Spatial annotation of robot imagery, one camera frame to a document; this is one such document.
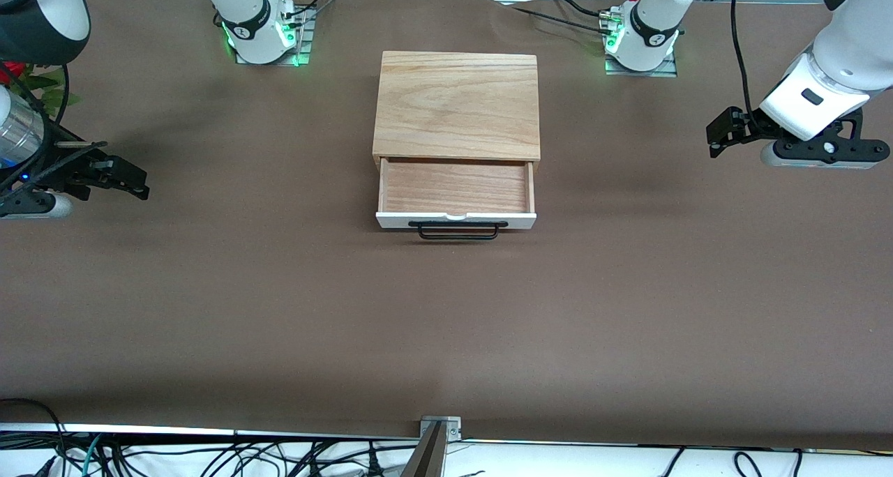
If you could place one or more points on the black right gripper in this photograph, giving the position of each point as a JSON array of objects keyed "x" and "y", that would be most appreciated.
[{"x": 70, "y": 172}]

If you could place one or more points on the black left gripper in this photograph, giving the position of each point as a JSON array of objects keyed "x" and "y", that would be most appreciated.
[{"x": 751, "y": 126}]

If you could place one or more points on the wooden drawer with white face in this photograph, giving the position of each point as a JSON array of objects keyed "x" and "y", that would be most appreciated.
[{"x": 457, "y": 187}]

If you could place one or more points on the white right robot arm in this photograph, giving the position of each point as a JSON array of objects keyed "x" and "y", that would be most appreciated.
[{"x": 244, "y": 3}]

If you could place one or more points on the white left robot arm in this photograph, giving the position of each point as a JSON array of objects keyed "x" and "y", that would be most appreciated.
[{"x": 851, "y": 44}]

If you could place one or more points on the red rose with leaves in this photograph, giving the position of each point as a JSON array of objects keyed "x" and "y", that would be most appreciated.
[{"x": 42, "y": 90}]

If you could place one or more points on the brown table cloth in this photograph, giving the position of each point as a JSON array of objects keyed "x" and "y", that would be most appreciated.
[{"x": 279, "y": 309}]

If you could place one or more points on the light wooden cabinet box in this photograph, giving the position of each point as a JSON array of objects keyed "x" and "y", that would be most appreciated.
[{"x": 457, "y": 104}]

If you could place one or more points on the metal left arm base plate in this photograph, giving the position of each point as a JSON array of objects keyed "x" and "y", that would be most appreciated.
[{"x": 642, "y": 72}]

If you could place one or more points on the metal table edge bracket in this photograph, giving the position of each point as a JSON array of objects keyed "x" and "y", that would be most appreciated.
[{"x": 441, "y": 427}]

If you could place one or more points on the aluminium profile post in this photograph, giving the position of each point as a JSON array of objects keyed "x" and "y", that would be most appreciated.
[{"x": 427, "y": 456}]

